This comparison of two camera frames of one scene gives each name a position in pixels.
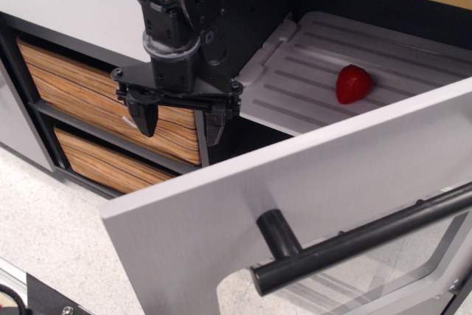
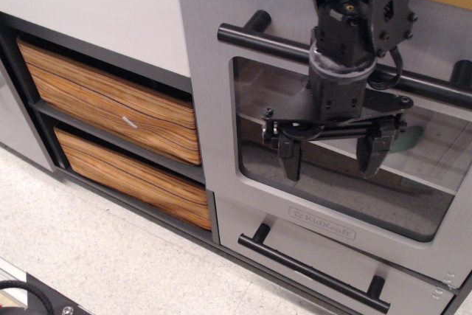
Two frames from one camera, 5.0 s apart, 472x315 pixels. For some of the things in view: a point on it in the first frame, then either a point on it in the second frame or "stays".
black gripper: [172, 77] to [336, 102]
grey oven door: [188, 246] to [417, 210]
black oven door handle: [294, 261] to [254, 34]
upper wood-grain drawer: [90, 91] stays
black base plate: [43, 300] stays
